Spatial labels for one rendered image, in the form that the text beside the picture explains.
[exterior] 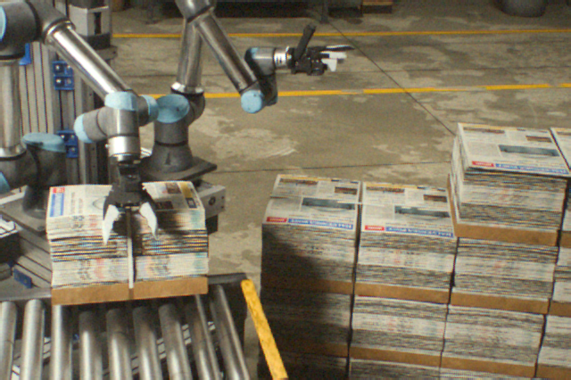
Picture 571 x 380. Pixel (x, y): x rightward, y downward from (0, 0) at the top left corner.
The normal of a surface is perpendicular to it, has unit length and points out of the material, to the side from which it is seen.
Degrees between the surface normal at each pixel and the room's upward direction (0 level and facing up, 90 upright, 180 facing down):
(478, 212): 90
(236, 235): 0
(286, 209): 1
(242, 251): 0
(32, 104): 90
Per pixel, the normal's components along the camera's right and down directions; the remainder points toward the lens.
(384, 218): 0.04, -0.91
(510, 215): -0.11, 0.40
